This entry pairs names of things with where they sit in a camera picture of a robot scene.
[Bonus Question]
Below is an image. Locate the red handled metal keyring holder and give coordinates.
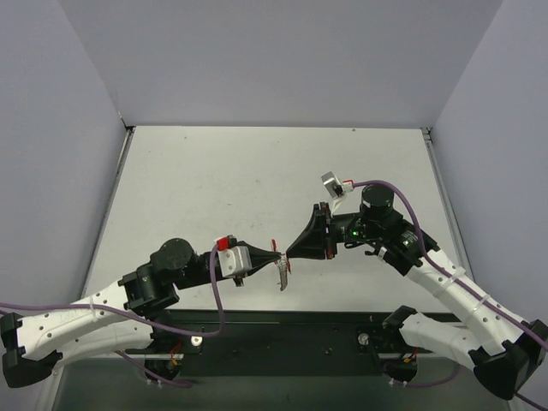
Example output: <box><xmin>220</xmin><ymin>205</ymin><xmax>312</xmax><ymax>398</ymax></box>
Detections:
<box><xmin>276</xmin><ymin>254</ymin><xmax>290</xmax><ymax>291</ymax></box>

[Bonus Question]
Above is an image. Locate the aluminium frame rail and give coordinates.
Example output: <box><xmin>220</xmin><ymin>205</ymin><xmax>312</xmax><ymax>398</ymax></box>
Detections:
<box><xmin>420</xmin><ymin>127</ymin><xmax>474</xmax><ymax>280</ymax></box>

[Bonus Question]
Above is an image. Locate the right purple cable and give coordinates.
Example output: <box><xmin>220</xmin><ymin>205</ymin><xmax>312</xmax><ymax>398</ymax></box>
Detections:
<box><xmin>348</xmin><ymin>179</ymin><xmax>548</xmax><ymax>410</ymax></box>

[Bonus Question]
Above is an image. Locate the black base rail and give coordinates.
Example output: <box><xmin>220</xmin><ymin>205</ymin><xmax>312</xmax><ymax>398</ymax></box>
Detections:
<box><xmin>106</xmin><ymin>307</ymin><xmax>433</xmax><ymax>384</ymax></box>

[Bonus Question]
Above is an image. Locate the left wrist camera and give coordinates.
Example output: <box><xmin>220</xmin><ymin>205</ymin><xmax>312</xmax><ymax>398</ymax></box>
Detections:
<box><xmin>216</xmin><ymin>235</ymin><xmax>237</xmax><ymax>278</ymax></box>

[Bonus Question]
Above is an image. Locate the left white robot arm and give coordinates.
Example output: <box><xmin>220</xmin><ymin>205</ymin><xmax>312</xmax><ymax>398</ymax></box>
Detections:
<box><xmin>1</xmin><ymin>235</ymin><xmax>288</xmax><ymax>388</ymax></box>

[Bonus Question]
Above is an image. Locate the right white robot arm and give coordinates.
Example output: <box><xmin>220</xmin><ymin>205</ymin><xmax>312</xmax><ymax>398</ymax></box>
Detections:
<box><xmin>286</xmin><ymin>180</ymin><xmax>547</xmax><ymax>401</ymax></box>

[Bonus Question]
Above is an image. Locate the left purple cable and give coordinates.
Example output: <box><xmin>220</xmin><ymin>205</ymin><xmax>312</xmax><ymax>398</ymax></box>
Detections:
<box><xmin>0</xmin><ymin>246</ymin><xmax>235</xmax><ymax>389</ymax></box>

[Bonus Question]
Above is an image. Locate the purple cable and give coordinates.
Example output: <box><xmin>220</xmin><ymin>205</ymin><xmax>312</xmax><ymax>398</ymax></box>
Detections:
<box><xmin>348</xmin><ymin>179</ymin><xmax>548</xmax><ymax>410</ymax></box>
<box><xmin>0</xmin><ymin>246</ymin><xmax>235</xmax><ymax>389</ymax></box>

